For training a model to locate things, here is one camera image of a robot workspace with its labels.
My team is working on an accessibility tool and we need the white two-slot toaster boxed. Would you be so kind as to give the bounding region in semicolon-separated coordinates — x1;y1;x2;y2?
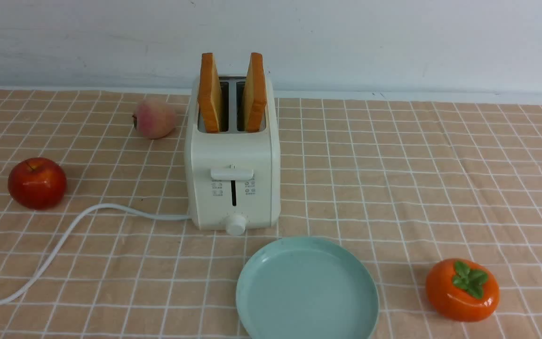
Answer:
183;76;280;236

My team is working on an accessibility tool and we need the red apple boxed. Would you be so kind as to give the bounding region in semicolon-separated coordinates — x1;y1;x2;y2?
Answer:
7;157;67;210

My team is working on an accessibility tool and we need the toast slice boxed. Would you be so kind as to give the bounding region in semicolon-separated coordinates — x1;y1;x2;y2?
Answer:
242;52;268;133
198;52;223;133

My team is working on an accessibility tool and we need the orange checkered tablecloth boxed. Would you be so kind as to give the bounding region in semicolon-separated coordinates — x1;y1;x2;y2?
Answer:
0;89;542;339

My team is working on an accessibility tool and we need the white power cable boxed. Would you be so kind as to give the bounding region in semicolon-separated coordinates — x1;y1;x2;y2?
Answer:
0;203;191;306

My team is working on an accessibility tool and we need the light blue round plate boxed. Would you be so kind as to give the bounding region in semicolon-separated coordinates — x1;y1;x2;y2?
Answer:
235;237;379;339

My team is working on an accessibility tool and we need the pink peach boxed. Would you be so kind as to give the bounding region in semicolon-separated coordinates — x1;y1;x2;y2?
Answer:
132;98;178;139

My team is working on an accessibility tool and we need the orange persimmon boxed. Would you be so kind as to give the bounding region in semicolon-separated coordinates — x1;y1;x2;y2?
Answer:
425;258;501;322

